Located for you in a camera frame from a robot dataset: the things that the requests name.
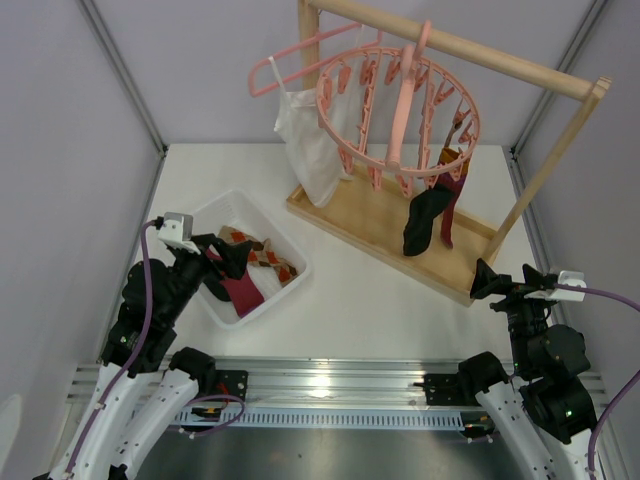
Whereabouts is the white plastic basket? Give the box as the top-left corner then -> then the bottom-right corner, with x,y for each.
192,189 -> 311,330

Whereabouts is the black sock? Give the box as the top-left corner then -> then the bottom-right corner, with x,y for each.
403,185 -> 454,257

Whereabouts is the beige argyle sock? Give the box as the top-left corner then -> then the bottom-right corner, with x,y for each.
438,117 -> 464,165
218,226 -> 299,287

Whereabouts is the pink round clip hanger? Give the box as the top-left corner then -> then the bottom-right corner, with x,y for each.
316,21 -> 481,198

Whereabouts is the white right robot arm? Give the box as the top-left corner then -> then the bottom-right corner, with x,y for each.
458,260 -> 598,479

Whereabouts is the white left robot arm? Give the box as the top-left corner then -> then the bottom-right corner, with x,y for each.
44,234 -> 251,479

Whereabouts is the pink clothes hanger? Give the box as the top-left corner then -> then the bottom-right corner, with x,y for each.
247,22 -> 366,98

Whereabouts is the magenta striped sock yellow cuff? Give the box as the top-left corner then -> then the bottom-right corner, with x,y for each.
203,269 -> 265,318

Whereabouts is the white camisole top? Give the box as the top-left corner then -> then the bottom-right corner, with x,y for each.
268,24 -> 365,209

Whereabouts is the wooden clothes rack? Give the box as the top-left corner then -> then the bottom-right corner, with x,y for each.
287,1 -> 611,305

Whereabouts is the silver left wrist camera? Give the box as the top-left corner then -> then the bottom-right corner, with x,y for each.
151,212 -> 200,254

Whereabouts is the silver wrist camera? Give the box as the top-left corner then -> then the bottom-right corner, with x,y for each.
529,270 -> 586,302
151,212 -> 200,254

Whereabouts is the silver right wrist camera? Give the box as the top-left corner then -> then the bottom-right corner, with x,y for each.
529,270 -> 586,302

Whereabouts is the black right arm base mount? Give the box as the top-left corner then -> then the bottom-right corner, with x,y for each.
413,373 -> 478,407

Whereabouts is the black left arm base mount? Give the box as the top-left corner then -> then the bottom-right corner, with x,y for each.
213,370 -> 249,400

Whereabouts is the aluminium mounting rail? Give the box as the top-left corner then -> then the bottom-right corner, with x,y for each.
67,355 -> 606,407

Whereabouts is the white slotted cable duct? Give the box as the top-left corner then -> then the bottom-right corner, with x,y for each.
170,406 -> 493,432

